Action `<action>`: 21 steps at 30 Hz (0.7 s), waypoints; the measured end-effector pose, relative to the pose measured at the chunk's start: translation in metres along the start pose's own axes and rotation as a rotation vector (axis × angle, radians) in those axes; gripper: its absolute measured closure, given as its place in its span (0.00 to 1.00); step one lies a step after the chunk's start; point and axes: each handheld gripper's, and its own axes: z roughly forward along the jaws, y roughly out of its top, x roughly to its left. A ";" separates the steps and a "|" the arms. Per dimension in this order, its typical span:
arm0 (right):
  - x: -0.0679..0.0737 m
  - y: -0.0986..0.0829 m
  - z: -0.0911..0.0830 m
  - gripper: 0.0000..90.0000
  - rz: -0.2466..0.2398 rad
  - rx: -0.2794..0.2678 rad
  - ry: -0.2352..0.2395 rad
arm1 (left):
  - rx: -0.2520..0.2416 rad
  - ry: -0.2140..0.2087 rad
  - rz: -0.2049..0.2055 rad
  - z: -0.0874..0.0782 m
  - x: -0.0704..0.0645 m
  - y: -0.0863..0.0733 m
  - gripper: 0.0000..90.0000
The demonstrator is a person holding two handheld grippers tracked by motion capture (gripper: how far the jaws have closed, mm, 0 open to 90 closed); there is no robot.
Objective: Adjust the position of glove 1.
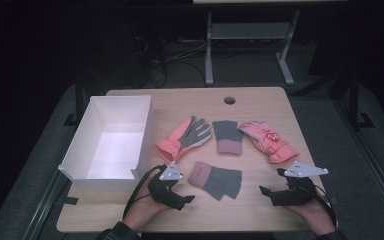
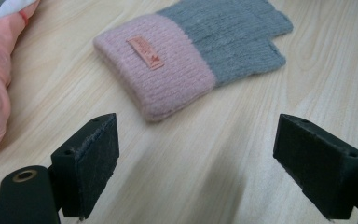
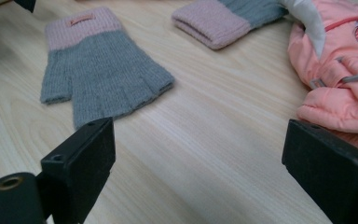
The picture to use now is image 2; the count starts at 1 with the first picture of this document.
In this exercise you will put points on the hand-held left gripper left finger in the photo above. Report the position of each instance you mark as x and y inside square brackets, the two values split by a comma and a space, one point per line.
[90, 165]

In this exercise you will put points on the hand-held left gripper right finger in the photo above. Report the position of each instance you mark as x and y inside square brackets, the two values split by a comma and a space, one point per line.
[320, 168]

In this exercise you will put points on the pink and grey knit glove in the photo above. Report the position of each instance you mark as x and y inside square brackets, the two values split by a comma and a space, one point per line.
[167, 71]

